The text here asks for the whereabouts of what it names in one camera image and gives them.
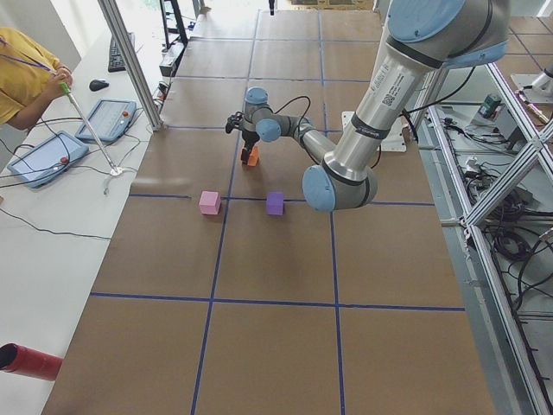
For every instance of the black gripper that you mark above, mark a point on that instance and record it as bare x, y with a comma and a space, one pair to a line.
249, 138

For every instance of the orange foam cube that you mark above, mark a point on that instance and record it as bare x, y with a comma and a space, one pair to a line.
254, 157

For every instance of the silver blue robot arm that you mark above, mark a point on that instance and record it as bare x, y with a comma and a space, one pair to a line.
421, 37

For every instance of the purple foam cube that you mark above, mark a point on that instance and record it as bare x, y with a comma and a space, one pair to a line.
275, 203

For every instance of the pink foam cube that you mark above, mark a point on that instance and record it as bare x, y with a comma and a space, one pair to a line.
210, 202

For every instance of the blue teach pendant far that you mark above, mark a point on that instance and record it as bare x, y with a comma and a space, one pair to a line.
110, 118

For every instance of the blue teach pendant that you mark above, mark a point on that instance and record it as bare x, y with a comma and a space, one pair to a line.
110, 118
47, 160

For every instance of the black keyboard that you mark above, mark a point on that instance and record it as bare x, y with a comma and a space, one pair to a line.
115, 58

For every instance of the black computer mouse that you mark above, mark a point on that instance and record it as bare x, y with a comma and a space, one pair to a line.
98, 84

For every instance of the blue teach pendant near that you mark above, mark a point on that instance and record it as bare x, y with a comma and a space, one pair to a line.
47, 160

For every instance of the person in yellow shirt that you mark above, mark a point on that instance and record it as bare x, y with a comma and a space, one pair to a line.
31, 79

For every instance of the red cardboard tube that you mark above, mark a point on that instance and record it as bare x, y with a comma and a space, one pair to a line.
17, 359

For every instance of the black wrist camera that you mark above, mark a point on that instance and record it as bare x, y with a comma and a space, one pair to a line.
235, 122

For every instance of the aluminium frame post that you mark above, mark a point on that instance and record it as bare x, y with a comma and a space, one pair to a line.
116, 25

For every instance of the white stick green handle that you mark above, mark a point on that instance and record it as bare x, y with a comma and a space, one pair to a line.
114, 169

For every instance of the aluminium frame rail right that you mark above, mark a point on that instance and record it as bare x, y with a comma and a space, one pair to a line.
491, 142

